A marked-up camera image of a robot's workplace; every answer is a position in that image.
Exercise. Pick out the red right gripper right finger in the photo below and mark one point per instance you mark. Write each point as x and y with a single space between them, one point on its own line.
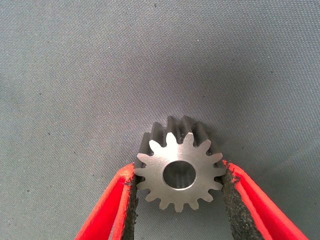
250 207

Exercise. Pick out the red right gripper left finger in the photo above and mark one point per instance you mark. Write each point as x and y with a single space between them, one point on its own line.
112 207

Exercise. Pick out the steel planetary gear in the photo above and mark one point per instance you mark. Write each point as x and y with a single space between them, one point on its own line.
155 170

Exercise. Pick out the dark grey table cloth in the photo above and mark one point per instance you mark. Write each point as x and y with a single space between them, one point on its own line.
100 75

